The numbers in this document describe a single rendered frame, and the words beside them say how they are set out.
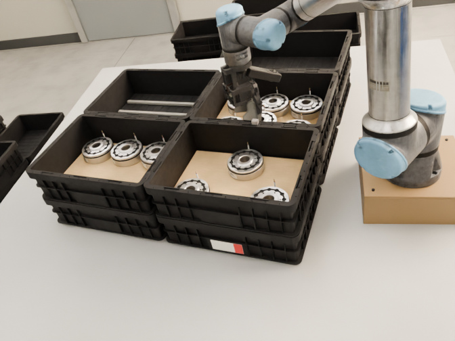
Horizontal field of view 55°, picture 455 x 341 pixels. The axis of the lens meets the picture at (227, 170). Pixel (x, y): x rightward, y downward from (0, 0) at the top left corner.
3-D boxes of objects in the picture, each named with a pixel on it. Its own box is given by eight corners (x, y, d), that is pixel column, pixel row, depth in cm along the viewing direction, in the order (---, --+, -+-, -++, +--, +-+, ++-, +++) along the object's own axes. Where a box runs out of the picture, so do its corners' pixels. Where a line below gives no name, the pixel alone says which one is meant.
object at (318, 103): (325, 96, 142) (325, 95, 142) (319, 114, 135) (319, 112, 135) (294, 95, 146) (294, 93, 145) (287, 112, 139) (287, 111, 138)
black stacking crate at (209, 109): (338, 103, 146) (338, 73, 138) (321, 161, 126) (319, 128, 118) (227, 99, 160) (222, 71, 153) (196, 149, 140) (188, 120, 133)
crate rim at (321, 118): (338, 78, 140) (338, 71, 138) (320, 134, 119) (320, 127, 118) (223, 75, 154) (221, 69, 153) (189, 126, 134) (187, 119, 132)
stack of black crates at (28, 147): (44, 160, 273) (17, 114, 251) (87, 158, 266) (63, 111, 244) (10, 206, 244) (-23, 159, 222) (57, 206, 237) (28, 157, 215)
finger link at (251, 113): (244, 131, 134) (236, 103, 130) (261, 124, 135) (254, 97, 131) (248, 134, 131) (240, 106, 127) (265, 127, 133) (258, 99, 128)
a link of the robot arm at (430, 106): (448, 135, 111) (458, 88, 103) (424, 163, 105) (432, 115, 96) (403, 122, 119) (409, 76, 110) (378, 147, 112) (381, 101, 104)
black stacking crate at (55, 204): (203, 176, 147) (195, 147, 139) (164, 244, 127) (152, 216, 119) (105, 164, 162) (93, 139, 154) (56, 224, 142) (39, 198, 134)
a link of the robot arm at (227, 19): (230, 15, 109) (207, 11, 114) (238, 55, 116) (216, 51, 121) (251, 3, 113) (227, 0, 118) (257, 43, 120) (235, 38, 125)
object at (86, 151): (117, 138, 145) (116, 137, 145) (104, 157, 138) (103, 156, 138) (91, 138, 148) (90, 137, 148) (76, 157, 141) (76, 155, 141)
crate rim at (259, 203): (320, 134, 119) (320, 127, 118) (294, 214, 99) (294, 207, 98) (189, 126, 134) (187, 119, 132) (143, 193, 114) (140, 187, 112)
